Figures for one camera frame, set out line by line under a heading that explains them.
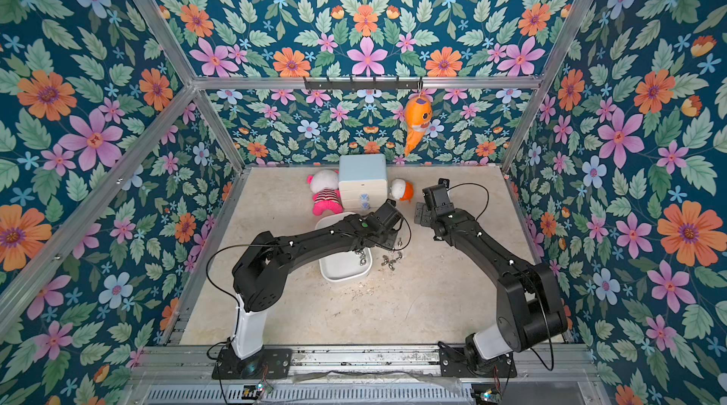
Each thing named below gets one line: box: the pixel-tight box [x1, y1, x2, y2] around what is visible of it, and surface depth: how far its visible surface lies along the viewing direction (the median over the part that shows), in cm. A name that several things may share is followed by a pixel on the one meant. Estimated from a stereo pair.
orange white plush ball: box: [389, 177, 415, 203], surface depth 107 cm
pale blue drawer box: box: [338, 153, 389, 212], surface depth 100 cm
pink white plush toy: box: [306, 169, 344, 216], surface depth 107 cm
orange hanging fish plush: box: [404, 88, 437, 157], surface depth 95 cm
